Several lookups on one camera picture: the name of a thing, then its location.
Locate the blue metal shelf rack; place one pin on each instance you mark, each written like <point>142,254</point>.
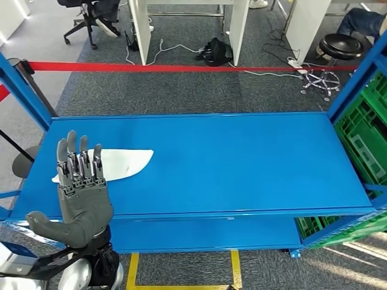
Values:
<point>212,160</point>

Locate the black office chair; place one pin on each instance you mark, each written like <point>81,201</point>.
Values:
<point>88,28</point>

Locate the white power strip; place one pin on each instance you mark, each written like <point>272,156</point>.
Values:
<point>296,65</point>

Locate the black router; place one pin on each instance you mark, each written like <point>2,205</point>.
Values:
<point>131,44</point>

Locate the red barrier belt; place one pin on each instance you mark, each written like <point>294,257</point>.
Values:
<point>4,93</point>
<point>151,68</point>

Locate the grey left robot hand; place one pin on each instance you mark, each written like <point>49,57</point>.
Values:
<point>85,208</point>

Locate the white desk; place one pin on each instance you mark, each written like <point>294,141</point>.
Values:
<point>140,32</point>
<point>305,28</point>

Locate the white curved plastic part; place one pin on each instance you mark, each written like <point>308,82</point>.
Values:
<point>127,162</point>

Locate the black round stool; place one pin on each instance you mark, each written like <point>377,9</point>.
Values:
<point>342,46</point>

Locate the black bag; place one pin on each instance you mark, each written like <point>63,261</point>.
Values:
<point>216,52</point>

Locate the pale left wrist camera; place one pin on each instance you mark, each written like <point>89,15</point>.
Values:
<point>15,260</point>

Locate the green plastic crate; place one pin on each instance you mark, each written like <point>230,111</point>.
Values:
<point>363,148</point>
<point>308,226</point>
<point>378,96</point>

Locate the person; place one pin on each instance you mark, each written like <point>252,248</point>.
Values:
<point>107,28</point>
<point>258,3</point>
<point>360,22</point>

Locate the black left camera bracket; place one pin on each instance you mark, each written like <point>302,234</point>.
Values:
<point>60,262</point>

